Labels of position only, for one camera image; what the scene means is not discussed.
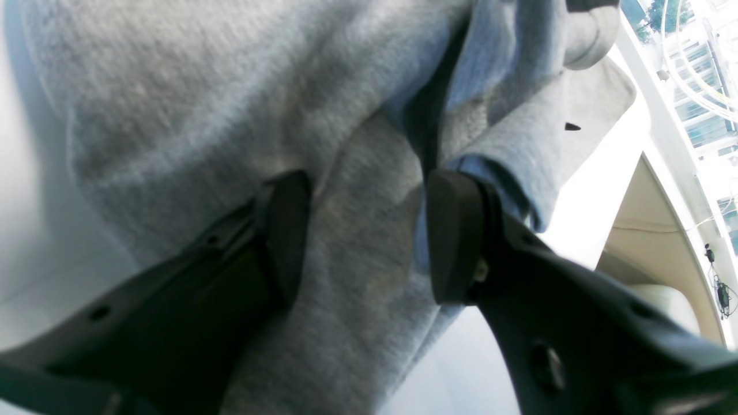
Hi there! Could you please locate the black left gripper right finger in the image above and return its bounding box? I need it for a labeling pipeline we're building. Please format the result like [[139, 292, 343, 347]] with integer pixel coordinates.
[[427, 171, 737, 414]]

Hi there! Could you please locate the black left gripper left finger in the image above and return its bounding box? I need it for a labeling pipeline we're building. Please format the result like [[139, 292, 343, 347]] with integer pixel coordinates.
[[1, 171, 311, 414]]

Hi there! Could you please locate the grey T-shirt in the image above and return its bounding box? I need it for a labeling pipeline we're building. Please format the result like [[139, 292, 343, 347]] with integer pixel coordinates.
[[19, 1, 635, 414]]

